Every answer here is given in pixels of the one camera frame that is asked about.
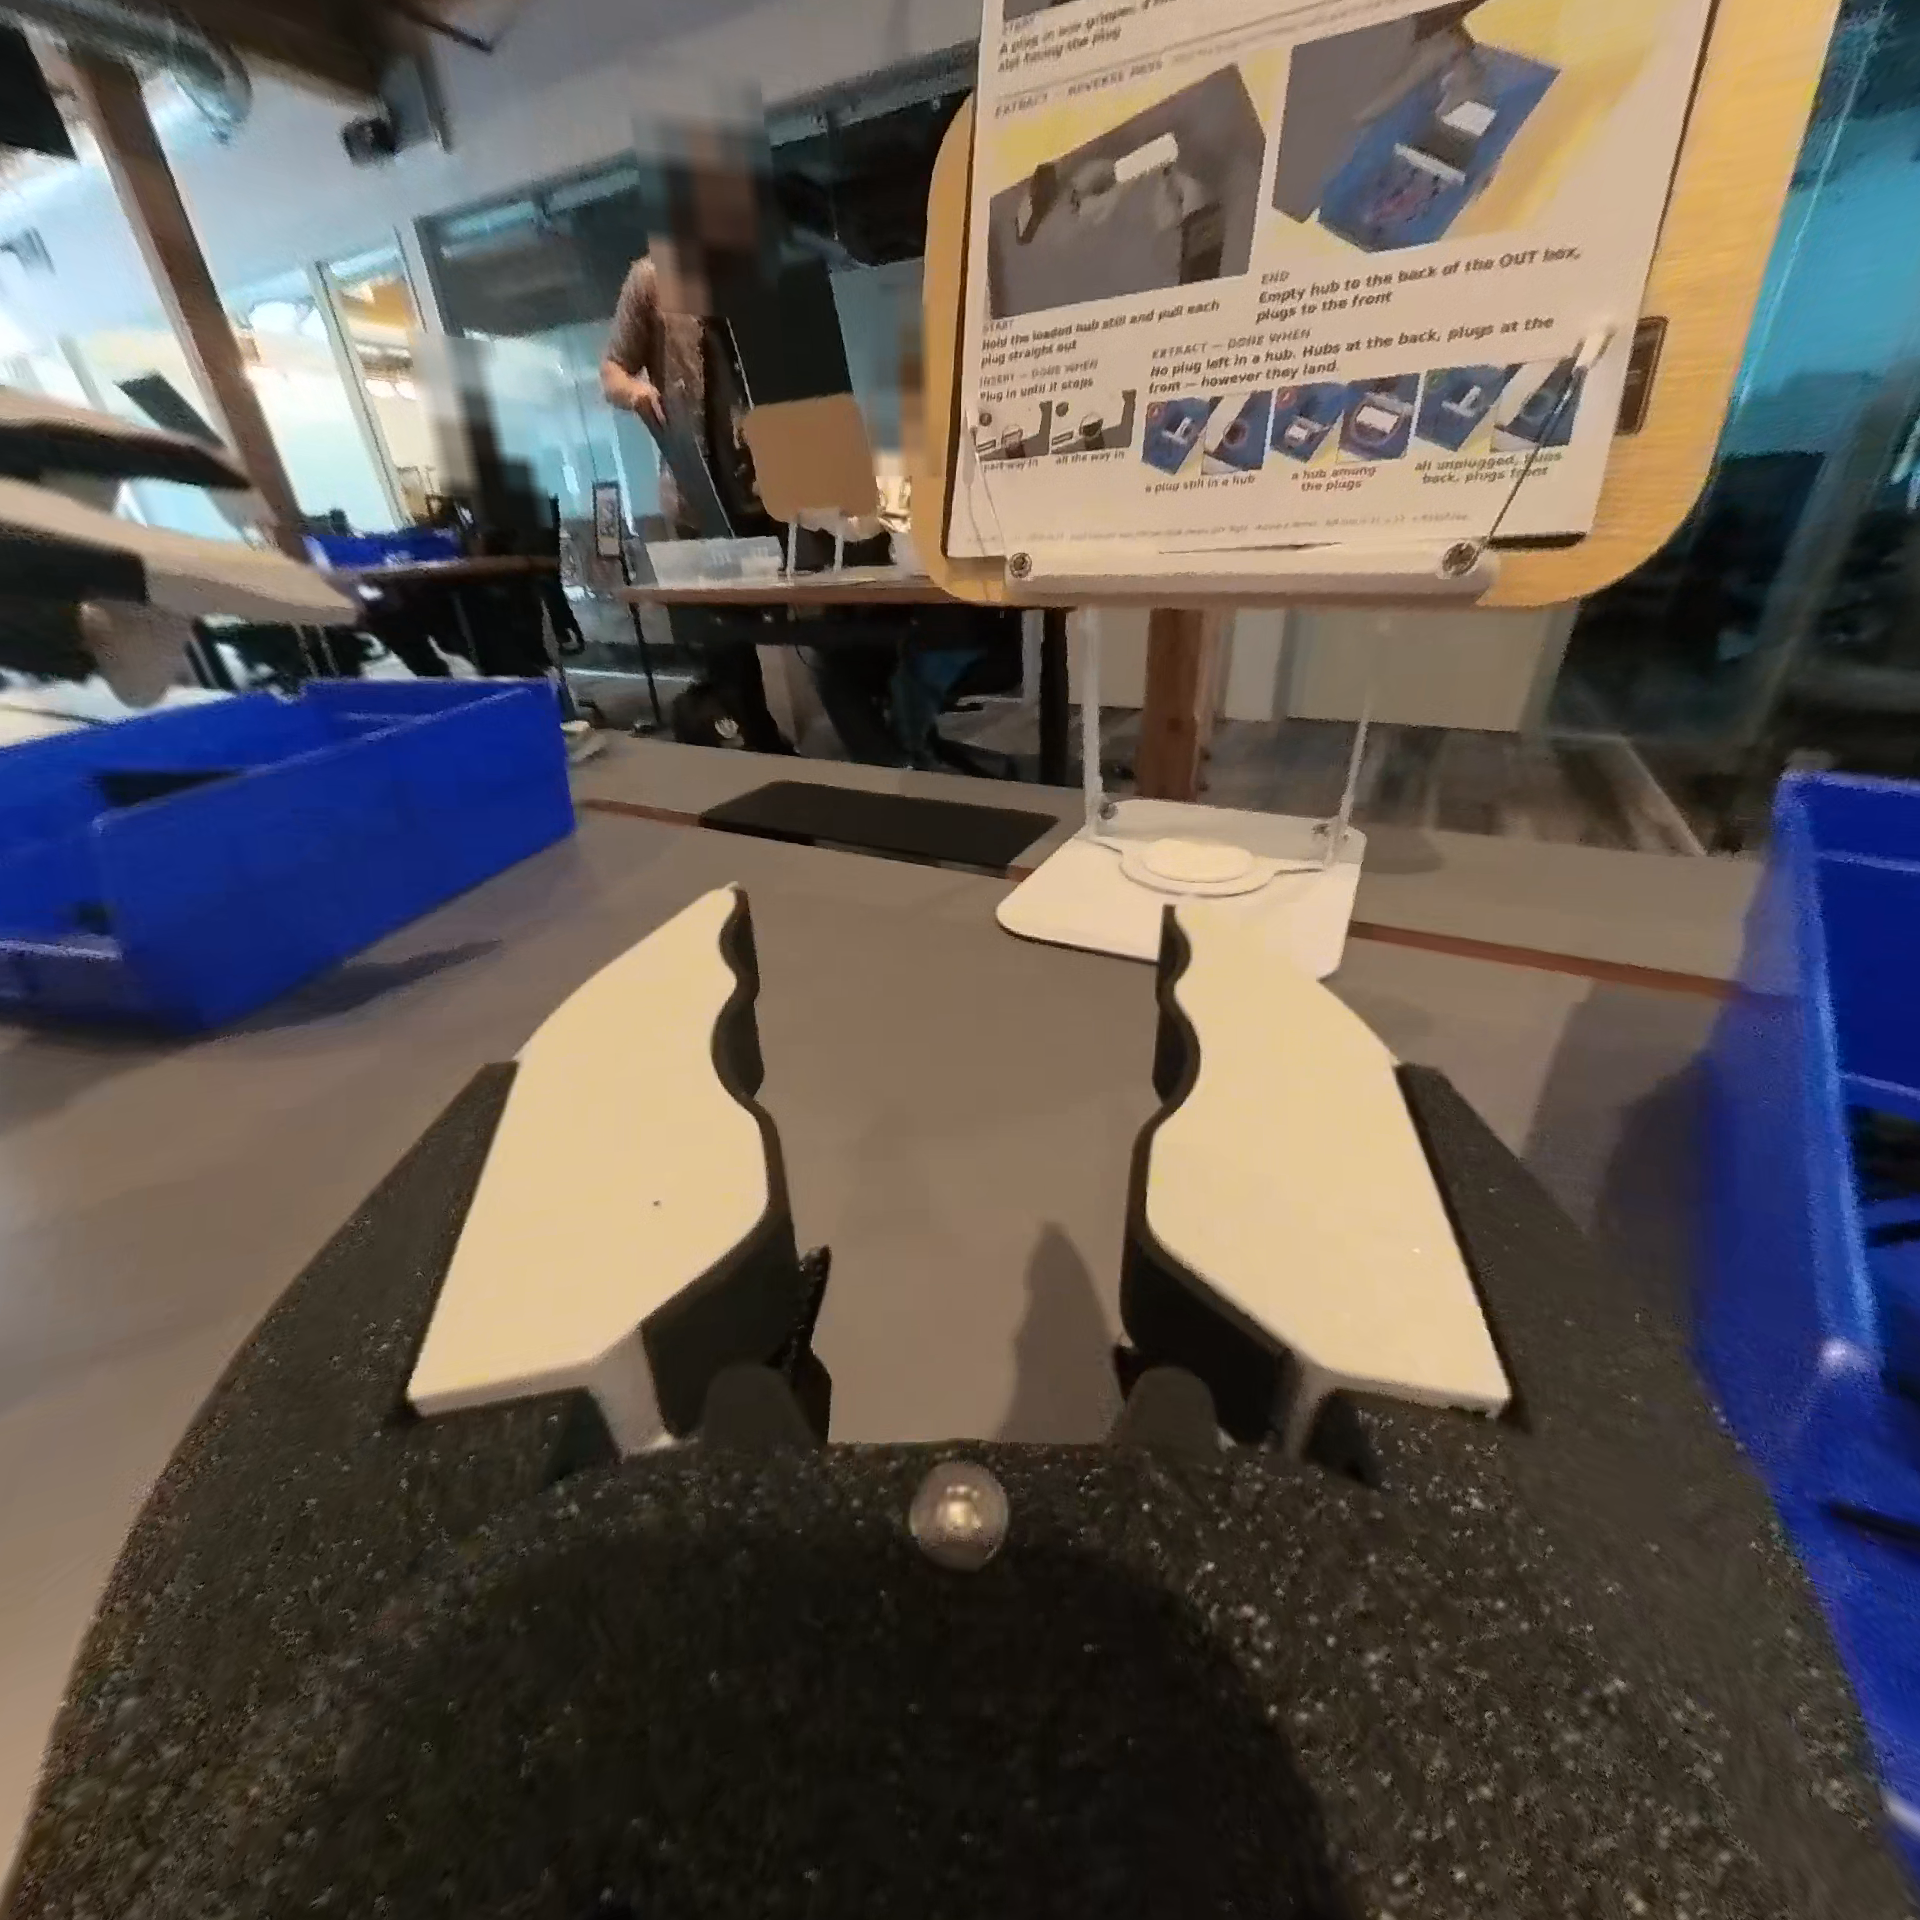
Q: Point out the clear plastic box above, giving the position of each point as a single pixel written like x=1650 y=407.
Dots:
x=720 y=564

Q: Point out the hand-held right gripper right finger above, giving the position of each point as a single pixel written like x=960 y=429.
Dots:
x=1319 y=1186

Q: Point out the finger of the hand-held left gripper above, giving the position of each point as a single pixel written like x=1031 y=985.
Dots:
x=165 y=570
x=106 y=443

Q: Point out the small blue storage bin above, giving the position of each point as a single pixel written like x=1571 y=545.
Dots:
x=375 y=553

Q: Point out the wooden pillar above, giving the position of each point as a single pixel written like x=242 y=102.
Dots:
x=1179 y=706

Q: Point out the black table mat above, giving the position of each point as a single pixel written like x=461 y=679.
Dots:
x=886 y=826

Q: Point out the black flat panel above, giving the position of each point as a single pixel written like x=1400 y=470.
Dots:
x=694 y=466

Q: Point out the blue plastic bin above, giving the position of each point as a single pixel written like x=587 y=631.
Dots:
x=375 y=841
x=1799 y=1201

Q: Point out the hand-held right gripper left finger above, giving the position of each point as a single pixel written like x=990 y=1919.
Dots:
x=599 y=1172

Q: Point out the printed instruction sheet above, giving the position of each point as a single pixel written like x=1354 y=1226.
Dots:
x=1275 y=301

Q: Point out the black backpack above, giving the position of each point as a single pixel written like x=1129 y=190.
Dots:
x=735 y=721

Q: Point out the wooden table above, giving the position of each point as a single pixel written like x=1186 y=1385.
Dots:
x=840 y=590
x=464 y=569

